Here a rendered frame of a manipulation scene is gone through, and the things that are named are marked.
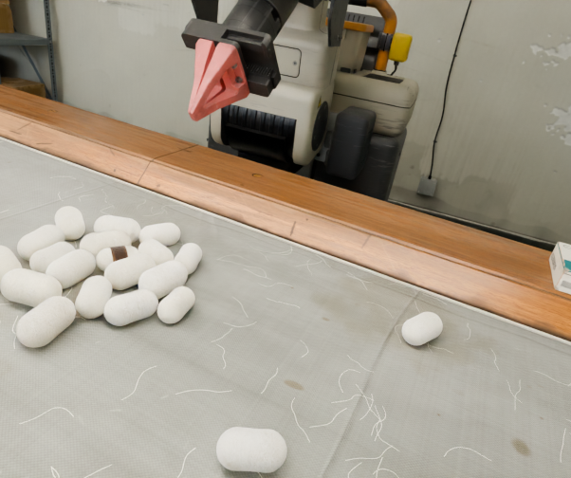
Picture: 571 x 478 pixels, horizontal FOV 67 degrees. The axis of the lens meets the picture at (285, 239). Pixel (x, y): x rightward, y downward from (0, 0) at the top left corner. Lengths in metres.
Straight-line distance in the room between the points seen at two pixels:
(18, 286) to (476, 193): 2.22
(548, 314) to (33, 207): 0.45
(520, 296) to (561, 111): 1.96
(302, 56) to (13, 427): 0.78
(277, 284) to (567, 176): 2.14
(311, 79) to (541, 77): 1.54
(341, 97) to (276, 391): 0.95
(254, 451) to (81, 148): 0.43
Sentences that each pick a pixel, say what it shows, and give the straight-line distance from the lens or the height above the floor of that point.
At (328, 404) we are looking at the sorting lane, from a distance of 0.26.
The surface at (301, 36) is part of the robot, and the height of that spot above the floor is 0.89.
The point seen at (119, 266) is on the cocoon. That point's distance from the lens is 0.32.
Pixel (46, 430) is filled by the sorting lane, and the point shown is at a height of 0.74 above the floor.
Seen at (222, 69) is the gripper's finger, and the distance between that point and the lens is 0.48.
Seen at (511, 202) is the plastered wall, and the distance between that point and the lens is 2.41.
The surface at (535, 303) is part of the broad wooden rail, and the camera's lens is 0.41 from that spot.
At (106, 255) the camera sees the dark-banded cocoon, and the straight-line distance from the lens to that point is 0.34.
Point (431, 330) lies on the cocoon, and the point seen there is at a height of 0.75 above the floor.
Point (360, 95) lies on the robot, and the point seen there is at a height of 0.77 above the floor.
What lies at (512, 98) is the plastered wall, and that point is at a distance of 2.30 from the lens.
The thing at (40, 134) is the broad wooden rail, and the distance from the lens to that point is 0.61.
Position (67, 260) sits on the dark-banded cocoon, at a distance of 0.33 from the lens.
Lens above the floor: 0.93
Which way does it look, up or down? 28 degrees down
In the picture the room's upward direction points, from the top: 10 degrees clockwise
